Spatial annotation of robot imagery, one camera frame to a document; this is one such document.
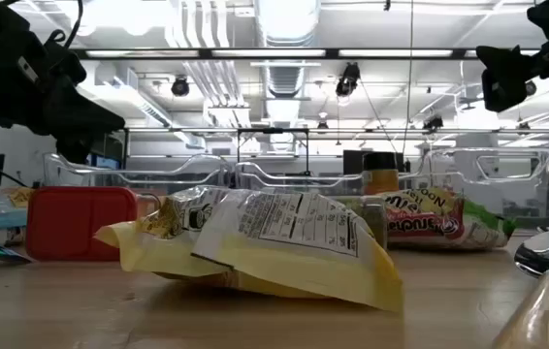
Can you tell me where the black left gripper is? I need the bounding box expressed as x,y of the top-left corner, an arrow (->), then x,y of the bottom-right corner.
0,43 -> 126,166

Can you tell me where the red plastic container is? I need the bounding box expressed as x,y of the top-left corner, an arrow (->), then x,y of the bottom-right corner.
25,186 -> 139,263

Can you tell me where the orange spice bottle black cap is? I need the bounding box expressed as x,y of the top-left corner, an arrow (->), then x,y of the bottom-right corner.
361,151 -> 401,197

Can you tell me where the red green ramen packet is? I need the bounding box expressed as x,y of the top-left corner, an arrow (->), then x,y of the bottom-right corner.
379,187 -> 517,251

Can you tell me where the clear plastic bin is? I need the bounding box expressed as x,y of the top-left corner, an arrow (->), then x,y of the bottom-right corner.
43,151 -> 233,229
398,146 -> 549,230
233,158 -> 402,200

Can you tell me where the black overhead beam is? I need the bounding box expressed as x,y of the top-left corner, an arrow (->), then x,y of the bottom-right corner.
70,47 -> 542,61

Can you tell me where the green-label spice jar black cap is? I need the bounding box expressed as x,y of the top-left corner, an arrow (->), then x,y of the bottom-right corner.
339,195 -> 389,252

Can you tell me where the dark wall screen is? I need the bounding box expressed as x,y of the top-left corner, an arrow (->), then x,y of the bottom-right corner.
92,131 -> 129,170

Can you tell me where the silver ventilation duct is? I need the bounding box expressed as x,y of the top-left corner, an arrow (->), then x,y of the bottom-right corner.
253,0 -> 323,152

